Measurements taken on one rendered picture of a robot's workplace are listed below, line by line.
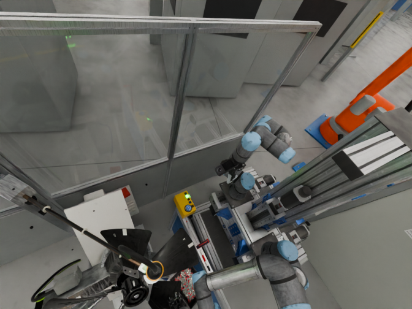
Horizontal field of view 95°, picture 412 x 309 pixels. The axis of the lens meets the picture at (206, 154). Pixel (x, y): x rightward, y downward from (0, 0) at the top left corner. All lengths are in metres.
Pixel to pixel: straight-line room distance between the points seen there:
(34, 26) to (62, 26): 0.07
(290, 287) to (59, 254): 2.15
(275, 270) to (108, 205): 0.86
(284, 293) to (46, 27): 1.22
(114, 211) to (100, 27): 0.84
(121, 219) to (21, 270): 1.57
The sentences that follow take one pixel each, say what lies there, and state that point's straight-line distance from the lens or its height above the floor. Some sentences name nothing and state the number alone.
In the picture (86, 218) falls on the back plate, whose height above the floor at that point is 1.30.
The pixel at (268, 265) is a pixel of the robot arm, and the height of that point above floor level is 1.54.
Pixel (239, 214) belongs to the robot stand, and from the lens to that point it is 1.64.
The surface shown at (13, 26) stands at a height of 2.04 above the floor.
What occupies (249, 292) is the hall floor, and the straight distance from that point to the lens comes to 2.63.
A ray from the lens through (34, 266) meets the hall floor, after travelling 2.62.
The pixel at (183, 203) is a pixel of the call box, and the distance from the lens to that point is 1.40.
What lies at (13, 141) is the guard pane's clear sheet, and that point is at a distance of 1.13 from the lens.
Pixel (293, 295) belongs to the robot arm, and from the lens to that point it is 0.99.
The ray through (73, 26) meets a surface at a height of 2.03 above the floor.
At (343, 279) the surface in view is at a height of 0.32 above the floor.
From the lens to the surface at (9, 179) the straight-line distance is 1.03.
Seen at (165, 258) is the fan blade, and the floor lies 1.21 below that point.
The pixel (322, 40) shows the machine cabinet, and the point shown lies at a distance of 4.86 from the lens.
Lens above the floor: 2.39
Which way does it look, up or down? 54 degrees down
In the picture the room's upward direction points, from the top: 25 degrees clockwise
